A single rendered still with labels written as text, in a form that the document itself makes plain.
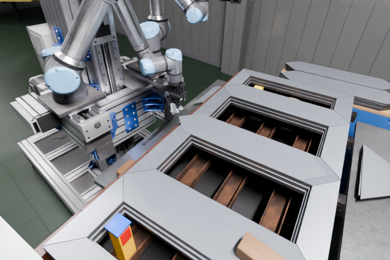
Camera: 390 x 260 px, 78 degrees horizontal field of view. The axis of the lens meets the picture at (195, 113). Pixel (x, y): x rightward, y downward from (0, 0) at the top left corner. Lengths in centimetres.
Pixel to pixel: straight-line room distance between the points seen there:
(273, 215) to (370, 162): 55
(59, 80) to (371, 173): 137
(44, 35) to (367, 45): 292
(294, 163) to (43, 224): 173
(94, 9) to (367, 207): 130
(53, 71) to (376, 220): 134
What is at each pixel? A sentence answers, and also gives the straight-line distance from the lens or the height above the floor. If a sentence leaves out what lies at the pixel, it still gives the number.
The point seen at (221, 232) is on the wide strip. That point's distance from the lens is 86.
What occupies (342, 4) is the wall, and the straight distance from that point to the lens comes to 317.
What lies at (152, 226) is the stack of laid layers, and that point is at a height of 84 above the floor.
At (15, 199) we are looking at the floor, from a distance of 240.
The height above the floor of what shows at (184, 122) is 87.
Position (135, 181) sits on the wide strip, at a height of 87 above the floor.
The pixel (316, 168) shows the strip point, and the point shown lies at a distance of 114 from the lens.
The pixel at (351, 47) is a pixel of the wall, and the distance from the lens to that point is 322.
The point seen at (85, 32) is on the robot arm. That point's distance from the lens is 98.
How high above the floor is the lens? 162
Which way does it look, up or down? 35 degrees down
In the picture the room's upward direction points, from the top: 1 degrees clockwise
